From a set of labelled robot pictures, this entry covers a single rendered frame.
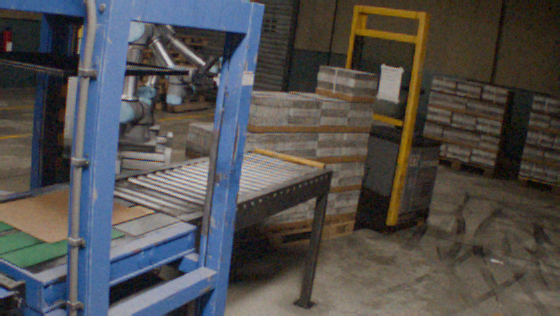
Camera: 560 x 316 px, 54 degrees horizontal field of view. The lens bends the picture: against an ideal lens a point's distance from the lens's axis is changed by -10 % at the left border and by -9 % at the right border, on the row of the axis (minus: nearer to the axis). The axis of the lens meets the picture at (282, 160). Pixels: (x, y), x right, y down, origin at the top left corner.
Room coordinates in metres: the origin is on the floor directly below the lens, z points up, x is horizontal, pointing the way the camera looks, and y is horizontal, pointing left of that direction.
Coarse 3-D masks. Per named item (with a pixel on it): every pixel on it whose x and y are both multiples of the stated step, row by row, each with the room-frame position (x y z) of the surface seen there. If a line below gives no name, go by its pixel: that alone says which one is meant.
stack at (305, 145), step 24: (192, 144) 3.79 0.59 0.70; (264, 144) 3.83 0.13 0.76; (288, 144) 3.99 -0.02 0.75; (312, 144) 4.15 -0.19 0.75; (336, 144) 4.34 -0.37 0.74; (312, 168) 4.16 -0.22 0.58; (336, 168) 4.36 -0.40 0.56; (288, 216) 4.06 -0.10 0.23; (312, 216) 4.23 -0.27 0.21; (264, 240) 4.09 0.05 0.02
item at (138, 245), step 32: (32, 192) 1.97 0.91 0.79; (0, 224) 1.58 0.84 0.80; (128, 224) 1.79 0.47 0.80; (160, 224) 1.85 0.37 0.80; (0, 256) 1.36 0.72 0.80; (32, 256) 1.40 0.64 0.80; (64, 256) 1.45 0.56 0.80; (128, 256) 1.59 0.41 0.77; (160, 256) 1.73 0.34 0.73; (32, 288) 1.29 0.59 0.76; (64, 288) 1.35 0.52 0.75
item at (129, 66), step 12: (0, 60) 1.48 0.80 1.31; (12, 60) 1.52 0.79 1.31; (24, 60) 1.56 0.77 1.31; (36, 60) 1.60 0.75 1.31; (48, 60) 1.64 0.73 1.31; (60, 60) 1.67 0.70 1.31; (36, 72) 1.41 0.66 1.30; (48, 72) 1.39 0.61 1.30; (60, 72) 1.37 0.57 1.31; (72, 72) 1.39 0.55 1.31; (132, 72) 1.61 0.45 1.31; (144, 72) 1.66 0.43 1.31; (156, 72) 1.71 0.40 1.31; (168, 72) 1.76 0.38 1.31; (180, 72) 1.82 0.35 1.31
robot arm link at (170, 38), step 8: (160, 32) 3.59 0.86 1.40; (168, 32) 3.58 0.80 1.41; (168, 40) 3.57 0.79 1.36; (176, 40) 3.59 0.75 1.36; (176, 48) 3.59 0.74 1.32; (184, 48) 3.59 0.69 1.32; (184, 56) 3.61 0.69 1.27; (192, 56) 3.60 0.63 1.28; (200, 56) 3.62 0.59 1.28; (200, 64) 3.60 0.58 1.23; (216, 72) 3.62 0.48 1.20
